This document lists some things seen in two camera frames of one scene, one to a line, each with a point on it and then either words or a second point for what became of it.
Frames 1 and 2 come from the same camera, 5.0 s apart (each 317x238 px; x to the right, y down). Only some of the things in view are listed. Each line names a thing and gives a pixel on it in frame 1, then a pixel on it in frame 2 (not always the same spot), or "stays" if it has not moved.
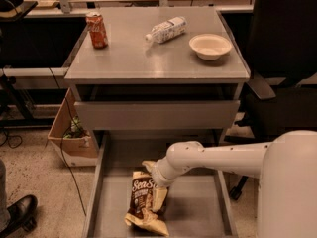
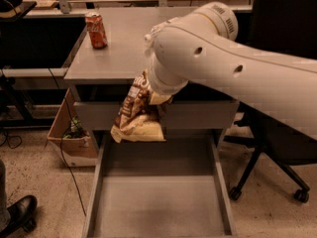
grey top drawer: [158, 114] stays
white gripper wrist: [159, 177] → [167, 86]
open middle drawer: [198, 201] stays
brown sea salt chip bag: [146, 201] → [139, 119]
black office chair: [281, 49] stays
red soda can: [97, 30] stays
